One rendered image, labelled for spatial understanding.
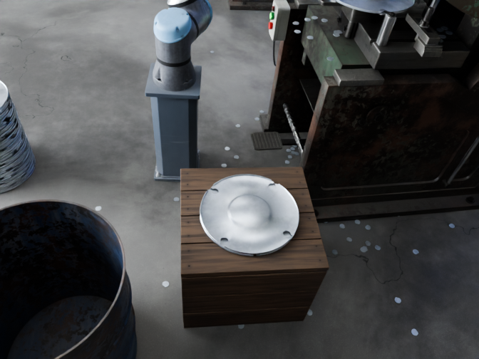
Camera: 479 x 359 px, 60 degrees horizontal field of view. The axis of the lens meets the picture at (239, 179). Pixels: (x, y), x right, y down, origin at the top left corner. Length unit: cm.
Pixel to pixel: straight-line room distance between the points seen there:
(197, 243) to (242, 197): 20
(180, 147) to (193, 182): 36
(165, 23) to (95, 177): 74
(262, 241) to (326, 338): 46
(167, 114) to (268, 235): 61
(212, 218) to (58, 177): 86
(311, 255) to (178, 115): 70
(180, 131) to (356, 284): 85
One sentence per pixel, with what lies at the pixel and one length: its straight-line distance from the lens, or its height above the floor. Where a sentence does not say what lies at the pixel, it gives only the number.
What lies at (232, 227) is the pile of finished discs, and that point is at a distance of 118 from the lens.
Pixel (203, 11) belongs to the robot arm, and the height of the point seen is 65.
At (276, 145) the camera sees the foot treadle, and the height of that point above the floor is 16.
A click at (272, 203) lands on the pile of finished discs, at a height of 36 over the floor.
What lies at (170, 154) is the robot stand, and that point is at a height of 15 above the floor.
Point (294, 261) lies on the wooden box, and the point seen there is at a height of 35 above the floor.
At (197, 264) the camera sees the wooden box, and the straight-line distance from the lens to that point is 112.
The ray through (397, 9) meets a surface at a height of 78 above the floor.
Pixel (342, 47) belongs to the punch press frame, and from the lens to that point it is 144.
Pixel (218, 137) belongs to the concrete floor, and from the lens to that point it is 196.
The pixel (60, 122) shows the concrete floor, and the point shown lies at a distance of 212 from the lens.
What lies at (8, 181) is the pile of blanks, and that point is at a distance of 186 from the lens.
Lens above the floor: 132
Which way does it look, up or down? 48 degrees down
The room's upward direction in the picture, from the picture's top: 7 degrees clockwise
